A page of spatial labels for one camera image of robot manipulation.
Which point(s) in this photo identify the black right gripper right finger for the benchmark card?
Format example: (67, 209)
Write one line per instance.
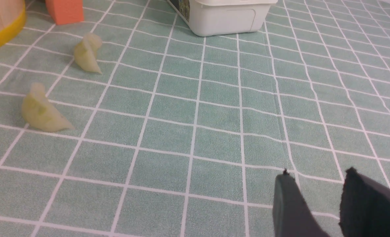
(365, 207)

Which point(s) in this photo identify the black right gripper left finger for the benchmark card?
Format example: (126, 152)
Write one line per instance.
(291, 214)

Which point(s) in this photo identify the pale green dumpling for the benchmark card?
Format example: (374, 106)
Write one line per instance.
(40, 113)
(85, 53)

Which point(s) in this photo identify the bamboo steamer tray yellow rim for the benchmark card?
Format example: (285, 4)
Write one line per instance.
(12, 19)

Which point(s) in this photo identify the green checkered tablecloth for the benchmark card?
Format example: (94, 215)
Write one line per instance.
(183, 136)

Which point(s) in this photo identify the white box green lid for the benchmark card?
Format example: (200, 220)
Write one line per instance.
(221, 17)

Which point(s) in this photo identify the orange foam cube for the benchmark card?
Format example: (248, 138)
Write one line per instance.
(65, 11)

